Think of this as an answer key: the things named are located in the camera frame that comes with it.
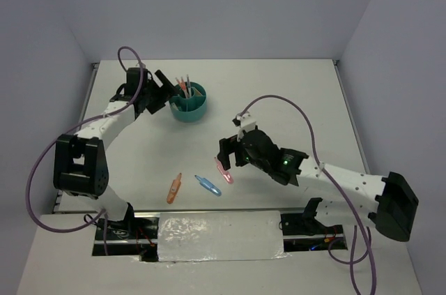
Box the teal round desk organizer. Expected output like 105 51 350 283
169 82 207 123

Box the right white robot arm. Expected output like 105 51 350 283
217 128 419 242

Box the blue highlighter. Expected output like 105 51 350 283
194 175 222 197

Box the orange highlighter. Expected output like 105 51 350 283
167 173 182 204

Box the red slim pen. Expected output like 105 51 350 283
175 77 185 94

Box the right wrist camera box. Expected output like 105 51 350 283
233 112 257 139

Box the orange slim pen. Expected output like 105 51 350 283
180 77 189 98

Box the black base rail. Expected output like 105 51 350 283
91 211 347 263

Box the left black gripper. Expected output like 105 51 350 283
141 70 180 115

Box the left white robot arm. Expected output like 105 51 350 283
53 68 178 239

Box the pink highlighter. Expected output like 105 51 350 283
214 157 234 184

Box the silver foil sheet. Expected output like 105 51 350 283
157 211 286 262

